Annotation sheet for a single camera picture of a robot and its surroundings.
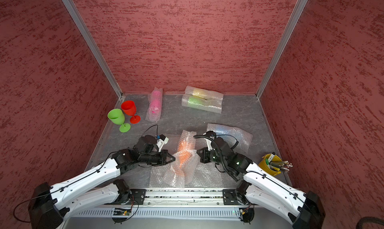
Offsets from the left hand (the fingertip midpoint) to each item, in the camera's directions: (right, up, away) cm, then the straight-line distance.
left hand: (173, 163), depth 73 cm
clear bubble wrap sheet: (+17, -10, +8) cm, 21 cm away
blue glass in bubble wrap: (+26, +16, -12) cm, 33 cm away
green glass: (-36, +23, +14) cm, 45 cm away
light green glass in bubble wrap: (+24, +29, +31) cm, 49 cm away
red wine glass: (-31, +27, +19) cm, 45 cm away
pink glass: (-19, +34, +34) cm, 51 cm away
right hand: (+12, +3, +2) cm, 13 cm away
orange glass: (+5, -1, +3) cm, 6 cm away
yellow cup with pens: (+52, -2, +4) cm, 52 cm away
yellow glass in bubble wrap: (+17, +39, +40) cm, 58 cm away
